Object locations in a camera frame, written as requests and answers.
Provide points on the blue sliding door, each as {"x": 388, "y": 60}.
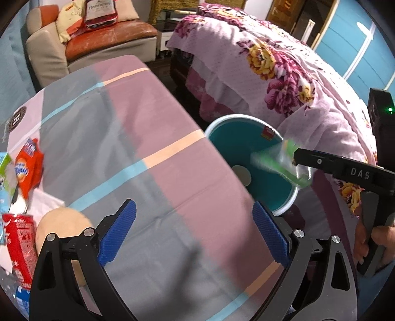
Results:
{"x": 339, "y": 46}

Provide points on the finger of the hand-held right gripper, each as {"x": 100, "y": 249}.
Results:
{"x": 314, "y": 161}

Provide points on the white and black side table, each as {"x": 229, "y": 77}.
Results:
{"x": 163, "y": 40}

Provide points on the gold framed picture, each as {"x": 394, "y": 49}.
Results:
{"x": 282, "y": 12}

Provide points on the yellow cushion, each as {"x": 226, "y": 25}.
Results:
{"x": 66, "y": 15}

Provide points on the teal plastic bin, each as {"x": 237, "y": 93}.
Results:
{"x": 234, "y": 145}

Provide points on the floral pink bed blanket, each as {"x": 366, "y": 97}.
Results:
{"x": 277, "y": 77}

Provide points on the olive green blanket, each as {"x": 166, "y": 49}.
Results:
{"x": 166, "y": 6}

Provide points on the beige sofa with orange seat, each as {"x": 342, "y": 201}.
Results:
{"x": 108, "y": 34}

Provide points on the red snack box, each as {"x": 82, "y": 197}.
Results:
{"x": 18, "y": 243}

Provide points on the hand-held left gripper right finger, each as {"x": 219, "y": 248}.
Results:
{"x": 270, "y": 234}

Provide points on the person's right hand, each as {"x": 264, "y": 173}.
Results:
{"x": 384, "y": 243}

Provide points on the beige pillow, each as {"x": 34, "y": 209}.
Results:
{"x": 128, "y": 9}

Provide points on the round beige bread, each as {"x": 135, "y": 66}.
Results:
{"x": 64, "y": 222}

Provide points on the red gift bag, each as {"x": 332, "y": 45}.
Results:
{"x": 101, "y": 18}

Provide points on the green and white box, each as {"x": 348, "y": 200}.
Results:
{"x": 6, "y": 166}

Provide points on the plaid pink grey tablecloth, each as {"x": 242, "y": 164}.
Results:
{"x": 154, "y": 139}

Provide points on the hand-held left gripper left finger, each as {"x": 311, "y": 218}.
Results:
{"x": 118, "y": 231}

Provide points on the light blue packet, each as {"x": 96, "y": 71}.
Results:
{"x": 4, "y": 200}

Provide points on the red orange snack packet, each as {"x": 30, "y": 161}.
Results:
{"x": 29, "y": 172}

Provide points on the green plastic wrapper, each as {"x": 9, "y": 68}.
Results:
{"x": 271, "y": 162}

